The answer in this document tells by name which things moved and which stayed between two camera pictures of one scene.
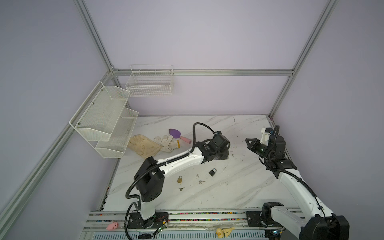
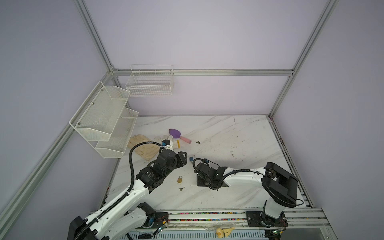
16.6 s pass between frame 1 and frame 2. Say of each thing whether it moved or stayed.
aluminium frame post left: stayed
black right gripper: moved
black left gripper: moved
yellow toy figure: stayed
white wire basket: stayed
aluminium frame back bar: stayed
